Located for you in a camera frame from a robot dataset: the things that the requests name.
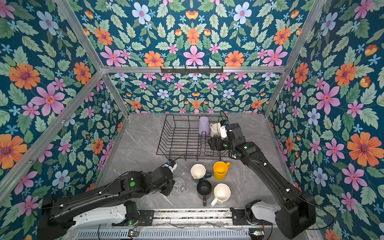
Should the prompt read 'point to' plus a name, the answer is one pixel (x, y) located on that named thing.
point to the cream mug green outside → (198, 172)
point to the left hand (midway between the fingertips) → (176, 183)
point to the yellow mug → (220, 169)
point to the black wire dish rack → (180, 136)
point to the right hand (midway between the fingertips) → (215, 138)
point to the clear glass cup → (180, 187)
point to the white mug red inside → (215, 129)
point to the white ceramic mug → (222, 192)
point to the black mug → (204, 190)
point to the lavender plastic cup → (204, 128)
